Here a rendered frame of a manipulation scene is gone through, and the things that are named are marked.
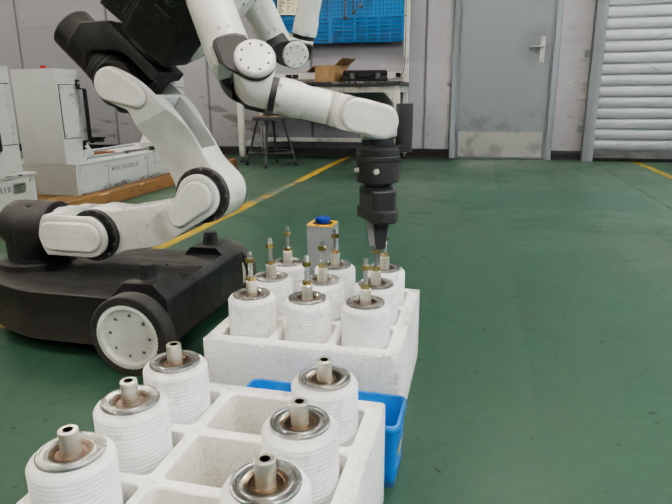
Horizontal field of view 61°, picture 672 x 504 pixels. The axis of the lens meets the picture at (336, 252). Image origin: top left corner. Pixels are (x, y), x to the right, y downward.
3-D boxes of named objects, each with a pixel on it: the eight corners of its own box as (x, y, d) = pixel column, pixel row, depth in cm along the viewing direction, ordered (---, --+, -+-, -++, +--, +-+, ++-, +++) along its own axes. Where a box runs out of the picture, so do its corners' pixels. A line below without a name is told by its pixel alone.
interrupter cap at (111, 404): (87, 414, 74) (87, 409, 74) (122, 386, 81) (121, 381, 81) (140, 421, 72) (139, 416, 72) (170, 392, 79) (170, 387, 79)
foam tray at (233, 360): (208, 419, 118) (202, 338, 114) (272, 342, 155) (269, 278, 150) (396, 443, 110) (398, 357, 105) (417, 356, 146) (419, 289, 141)
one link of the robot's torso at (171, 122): (196, 236, 146) (78, 89, 143) (225, 221, 162) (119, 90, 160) (238, 200, 141) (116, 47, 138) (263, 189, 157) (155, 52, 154)
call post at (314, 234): (308, 336, 159) (306, 226, 150) (315, 326, 165) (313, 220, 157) (333, 338, 157) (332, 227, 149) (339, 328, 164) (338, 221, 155)
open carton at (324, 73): (321, 83, 596) (321, 60, 590) (355, 82, 579) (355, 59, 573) (306, 82, 571) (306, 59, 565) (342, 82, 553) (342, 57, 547)
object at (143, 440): (92, 533, 78) (75, 415, 73) (132, 488, 87) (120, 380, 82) (156, 546, 76) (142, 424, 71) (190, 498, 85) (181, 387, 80)
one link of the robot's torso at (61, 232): (40, 259, 158) (33, 211, 154) (87, 241, 176) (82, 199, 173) (106, 263, 153) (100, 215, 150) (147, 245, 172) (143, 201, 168)
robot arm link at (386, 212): (410, 223, 115) (412, 162, 112) (365, 226, 112) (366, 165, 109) (385, 211, 126) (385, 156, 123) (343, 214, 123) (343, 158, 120)
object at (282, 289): (252, 361, 128) (248, 284, 123) (253, 344, 137) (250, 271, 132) (296, 359, 129) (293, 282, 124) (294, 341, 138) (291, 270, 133)
